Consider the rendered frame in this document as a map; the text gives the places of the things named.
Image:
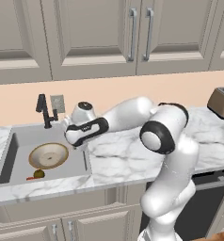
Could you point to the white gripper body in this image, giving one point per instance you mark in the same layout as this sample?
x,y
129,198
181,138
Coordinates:
x,y
67,121

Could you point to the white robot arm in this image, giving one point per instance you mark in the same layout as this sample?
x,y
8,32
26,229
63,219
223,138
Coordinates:
x,y
176,163

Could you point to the tan rimmed white bowl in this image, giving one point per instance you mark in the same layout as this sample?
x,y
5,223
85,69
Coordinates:
x,y
48,156

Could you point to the grey kitchen sink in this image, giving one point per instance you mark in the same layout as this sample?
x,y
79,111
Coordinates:
x,y
19,138

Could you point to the green brown kiwi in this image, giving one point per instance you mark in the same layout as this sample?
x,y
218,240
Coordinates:
x,y
39,173

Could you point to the orange carrot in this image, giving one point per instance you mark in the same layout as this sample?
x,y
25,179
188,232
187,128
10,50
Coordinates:
x,y
30,178

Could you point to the beige panel under sink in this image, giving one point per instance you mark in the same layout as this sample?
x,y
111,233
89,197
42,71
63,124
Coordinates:
x,y
54,205

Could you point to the black tap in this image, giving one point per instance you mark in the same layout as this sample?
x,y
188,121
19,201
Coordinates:
x,y
46,116

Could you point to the beige base cupboard door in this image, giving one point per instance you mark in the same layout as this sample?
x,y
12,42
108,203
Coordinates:
x,y
107,224
23,233

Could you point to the bronze toaster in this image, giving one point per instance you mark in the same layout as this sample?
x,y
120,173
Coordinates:
x,y
222,103

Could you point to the black dishwasher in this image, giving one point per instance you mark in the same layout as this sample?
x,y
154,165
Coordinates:
x,y
208,207

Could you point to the grey wall socket plate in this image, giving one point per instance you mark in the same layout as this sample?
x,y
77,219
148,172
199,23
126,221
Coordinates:
x,y
57,104

